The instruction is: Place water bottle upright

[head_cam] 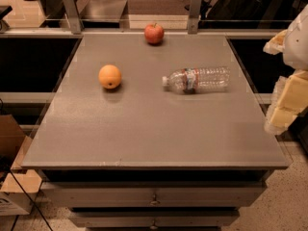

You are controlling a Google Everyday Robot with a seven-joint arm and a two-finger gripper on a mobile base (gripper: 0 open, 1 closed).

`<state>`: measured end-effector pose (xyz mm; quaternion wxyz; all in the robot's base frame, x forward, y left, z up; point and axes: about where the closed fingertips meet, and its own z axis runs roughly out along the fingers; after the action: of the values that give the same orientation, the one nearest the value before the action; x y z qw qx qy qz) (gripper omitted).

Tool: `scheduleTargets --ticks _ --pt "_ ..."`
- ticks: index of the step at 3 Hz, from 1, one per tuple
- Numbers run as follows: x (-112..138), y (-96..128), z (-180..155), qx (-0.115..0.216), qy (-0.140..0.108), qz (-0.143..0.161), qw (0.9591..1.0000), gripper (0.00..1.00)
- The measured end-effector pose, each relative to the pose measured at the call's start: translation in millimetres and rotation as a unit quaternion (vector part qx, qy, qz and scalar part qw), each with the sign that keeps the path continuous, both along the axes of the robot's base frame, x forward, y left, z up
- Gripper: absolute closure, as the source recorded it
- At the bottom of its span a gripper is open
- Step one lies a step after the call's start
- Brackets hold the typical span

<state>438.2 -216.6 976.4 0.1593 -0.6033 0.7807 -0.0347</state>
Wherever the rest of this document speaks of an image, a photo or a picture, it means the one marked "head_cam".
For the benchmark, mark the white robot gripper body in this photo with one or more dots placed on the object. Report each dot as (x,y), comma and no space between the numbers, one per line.
(297,47)

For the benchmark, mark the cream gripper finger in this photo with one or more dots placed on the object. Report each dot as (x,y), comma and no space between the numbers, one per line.
(288,100)
(276,44)

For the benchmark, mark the clear plastic water bottle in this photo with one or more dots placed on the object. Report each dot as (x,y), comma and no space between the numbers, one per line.
(192,80)

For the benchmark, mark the dark backpack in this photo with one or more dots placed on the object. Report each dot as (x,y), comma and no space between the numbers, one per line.
(246,14)

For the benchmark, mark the red apple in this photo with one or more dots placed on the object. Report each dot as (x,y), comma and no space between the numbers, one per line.
(154,33)

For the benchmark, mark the grey drawer cabinet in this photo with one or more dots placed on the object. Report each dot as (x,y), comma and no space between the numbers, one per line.
(104,153)

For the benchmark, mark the orange fruit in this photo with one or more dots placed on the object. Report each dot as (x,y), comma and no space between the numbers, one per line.
(109,76)

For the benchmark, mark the upper drawer knob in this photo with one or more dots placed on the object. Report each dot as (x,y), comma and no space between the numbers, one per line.
(154,201)

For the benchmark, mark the drawer knob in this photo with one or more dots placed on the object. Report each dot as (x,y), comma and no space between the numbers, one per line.
(153,225)
(154,201)

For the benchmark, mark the lower drawer knob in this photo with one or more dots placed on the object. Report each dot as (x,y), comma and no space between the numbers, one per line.
(153,225)

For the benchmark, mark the brown cardboard box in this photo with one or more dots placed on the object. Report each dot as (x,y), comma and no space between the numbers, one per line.
(20,187)

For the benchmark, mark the right metal bracket post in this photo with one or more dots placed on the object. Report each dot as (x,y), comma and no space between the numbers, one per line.
(193,18)

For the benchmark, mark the metal bracket post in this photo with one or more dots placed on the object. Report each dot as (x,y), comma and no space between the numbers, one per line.
(72,16)
(193,18)

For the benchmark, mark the left metal bracket post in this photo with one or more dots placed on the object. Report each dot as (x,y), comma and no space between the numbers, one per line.
(72,16)

